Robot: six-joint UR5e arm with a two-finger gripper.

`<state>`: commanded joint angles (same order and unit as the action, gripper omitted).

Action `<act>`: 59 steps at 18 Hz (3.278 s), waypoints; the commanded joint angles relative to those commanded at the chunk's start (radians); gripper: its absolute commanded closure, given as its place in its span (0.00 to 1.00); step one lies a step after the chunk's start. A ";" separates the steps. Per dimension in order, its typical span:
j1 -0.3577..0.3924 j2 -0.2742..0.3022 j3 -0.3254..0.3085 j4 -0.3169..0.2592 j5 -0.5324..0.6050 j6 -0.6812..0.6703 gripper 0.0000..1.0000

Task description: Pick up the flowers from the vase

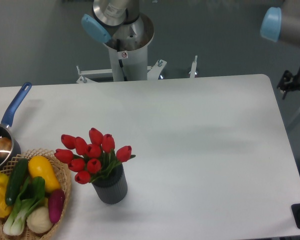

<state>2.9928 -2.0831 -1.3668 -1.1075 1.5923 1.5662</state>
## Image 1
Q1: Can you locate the purple eggplant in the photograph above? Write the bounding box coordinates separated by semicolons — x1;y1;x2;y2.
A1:
48;189;66;224

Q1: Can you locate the grey robot arm with blue cap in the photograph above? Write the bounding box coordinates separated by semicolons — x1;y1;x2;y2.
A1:
260;0;300;99

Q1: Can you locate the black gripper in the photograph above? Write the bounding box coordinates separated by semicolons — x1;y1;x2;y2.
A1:
276;70;300;100

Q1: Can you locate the green bok choy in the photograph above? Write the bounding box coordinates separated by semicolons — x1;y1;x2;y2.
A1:
3;176;46;236

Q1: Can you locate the brown bread in pan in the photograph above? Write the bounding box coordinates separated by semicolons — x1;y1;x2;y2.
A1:
0;137;12;154

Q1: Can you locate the blue handled saucepan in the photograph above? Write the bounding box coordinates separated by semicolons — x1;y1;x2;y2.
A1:
0;82;32;170

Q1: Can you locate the yellow squash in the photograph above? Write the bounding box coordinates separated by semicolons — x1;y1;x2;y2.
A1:
28;155;61;194

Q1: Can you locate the grey ribbed vase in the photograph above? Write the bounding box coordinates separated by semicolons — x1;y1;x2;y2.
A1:
92;164;128;205

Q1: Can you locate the red tulip bouquet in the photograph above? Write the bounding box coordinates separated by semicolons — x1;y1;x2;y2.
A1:
54;127;136;185

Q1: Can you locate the green cucumber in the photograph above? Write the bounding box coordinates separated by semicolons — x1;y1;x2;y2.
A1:
5;158;28;206

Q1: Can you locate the woven bamboo basket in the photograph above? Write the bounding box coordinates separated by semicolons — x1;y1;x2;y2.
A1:
0;148;72;240

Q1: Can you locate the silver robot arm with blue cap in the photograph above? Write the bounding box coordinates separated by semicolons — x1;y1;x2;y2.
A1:
81;0;154;52

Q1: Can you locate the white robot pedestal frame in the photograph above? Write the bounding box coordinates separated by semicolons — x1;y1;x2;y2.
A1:
76;46;168;84

